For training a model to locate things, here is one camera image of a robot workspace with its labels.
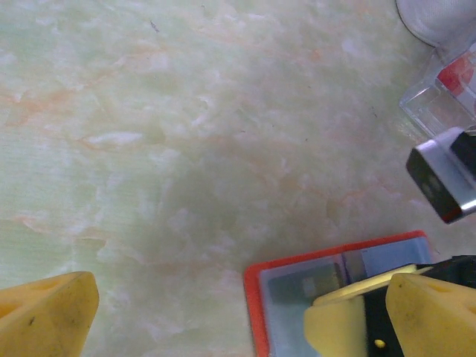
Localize dark credit card with chip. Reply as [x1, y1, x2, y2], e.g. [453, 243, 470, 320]
[267, 263, 345, 317]

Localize orange card holder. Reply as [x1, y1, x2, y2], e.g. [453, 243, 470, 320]
[243, 230, 434, 357]

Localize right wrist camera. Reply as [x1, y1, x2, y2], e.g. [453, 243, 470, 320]
[405, 126, 476, 225]

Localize white square box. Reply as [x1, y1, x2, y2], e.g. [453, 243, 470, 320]
[394, 0, 476, 49]

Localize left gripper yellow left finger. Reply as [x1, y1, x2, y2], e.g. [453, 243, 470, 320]
[0, 270, 100, 357]

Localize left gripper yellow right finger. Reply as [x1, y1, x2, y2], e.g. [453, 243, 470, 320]
[385, 272, 476, 357]

